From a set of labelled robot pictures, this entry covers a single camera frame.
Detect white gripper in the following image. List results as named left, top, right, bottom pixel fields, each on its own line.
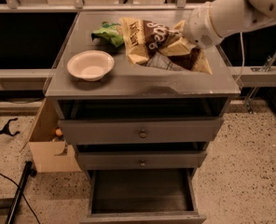
left=159, top=2, right=223, bottom=57

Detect brown chip bag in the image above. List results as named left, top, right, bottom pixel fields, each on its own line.
left=120, top=17, right=213, bottom=75

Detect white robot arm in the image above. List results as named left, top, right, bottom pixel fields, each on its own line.
left=159, top=0, right=276, bottom=56

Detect green chip bag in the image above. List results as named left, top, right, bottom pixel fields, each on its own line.
left=91, top=21, right=124, bottom=48

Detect grey top drawer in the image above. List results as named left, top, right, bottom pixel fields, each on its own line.
left=59, top=118, right=224, bottom=145

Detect grey drawer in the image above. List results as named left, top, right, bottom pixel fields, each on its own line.
left=79, top=169, right=206, bottom=224
left=59, top=118, right=224, bottom=145
left=77, top=151, right=207, bottom=170

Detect grey drawer cabinet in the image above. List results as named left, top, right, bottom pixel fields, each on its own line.
left=45, top=9, right=242, bottom=224

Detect grey middle drawer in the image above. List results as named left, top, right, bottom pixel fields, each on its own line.
left=77, top=151, right=207, bottom=170

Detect grey bottom drawer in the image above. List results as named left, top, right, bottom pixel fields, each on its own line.
left=79, top=169, right=206, bottom=224

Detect white bowl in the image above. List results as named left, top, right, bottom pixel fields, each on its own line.
left=67, top=50, right=115, bottom=81

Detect orange ball in box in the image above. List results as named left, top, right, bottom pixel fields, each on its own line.
left=55, top=129, right=63, bottom=137

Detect cardboard box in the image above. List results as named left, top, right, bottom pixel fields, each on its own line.
left=25, top=99, right=80, bottom=173

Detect black clamp tool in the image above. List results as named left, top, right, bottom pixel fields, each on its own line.
left=0, top=118, right=20, bottom=137

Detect black pole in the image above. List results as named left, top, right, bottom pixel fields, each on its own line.
left=6, top=161, right=35, bottom=224

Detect white cable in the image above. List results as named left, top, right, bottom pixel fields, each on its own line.
left=234, top=31, right=246, bottom=82

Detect metal railing frame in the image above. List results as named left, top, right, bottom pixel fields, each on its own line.
left=0, top=0, right=276, bottom=91

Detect black floor cable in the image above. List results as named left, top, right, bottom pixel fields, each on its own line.
left=0, top=164, right=42, bottom=224

